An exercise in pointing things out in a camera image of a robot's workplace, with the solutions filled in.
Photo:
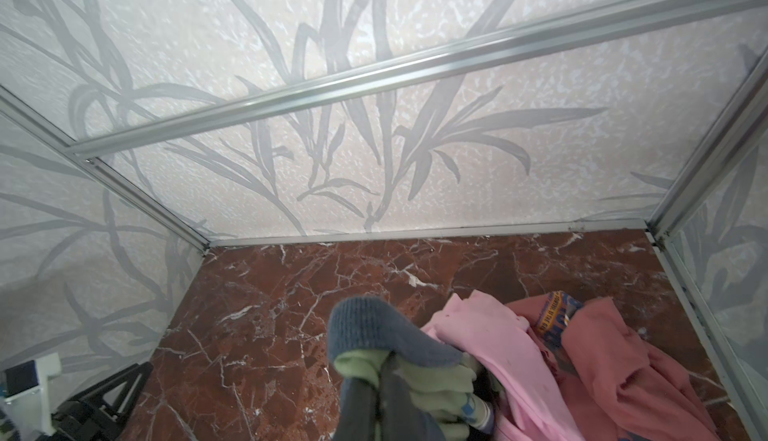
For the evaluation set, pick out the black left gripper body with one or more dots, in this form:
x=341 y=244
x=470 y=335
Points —
x=82 y=421

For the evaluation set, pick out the aluminium frame corner post left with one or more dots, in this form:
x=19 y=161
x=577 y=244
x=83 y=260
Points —
x=22 y=115

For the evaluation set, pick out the dusty rose pink cloth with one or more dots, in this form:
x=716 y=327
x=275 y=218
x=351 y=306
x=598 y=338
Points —
x=616 y=385

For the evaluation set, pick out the aluminium frame corner post right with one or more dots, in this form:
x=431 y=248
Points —
x=738 y=128

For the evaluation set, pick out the aluminium frame horizontal back bar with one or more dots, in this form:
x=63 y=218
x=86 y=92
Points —
x=596 y=23

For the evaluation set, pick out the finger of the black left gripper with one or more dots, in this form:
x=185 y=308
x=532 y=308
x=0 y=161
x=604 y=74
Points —
x=115 y=397

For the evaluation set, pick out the green t-shirt with print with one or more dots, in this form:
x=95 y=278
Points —
x=448 y=392

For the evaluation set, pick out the light pink cloth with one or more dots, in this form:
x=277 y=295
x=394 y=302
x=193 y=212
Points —
x=532 y=406

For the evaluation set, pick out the aluminium frame corner post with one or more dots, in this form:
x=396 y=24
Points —
x=22 y=115
x=738 y=128

